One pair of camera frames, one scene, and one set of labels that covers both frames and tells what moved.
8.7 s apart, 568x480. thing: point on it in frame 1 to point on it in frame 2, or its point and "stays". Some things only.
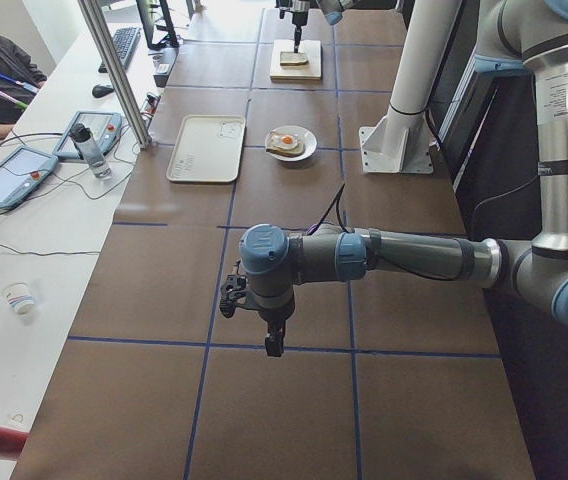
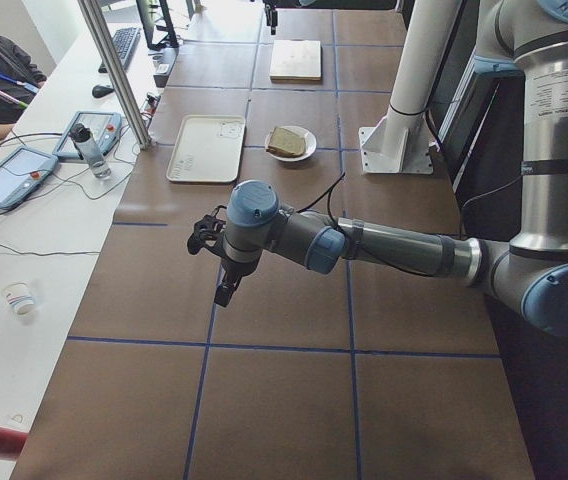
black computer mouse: (100, 91) stays
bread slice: (293, 59) to (286, 143)
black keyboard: (125, 41) stays
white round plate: (305, 137) stays
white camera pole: (429, 30) stays
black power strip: (164, 59) stays
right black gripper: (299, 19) to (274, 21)
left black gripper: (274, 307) to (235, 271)
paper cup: (20, 296) stays
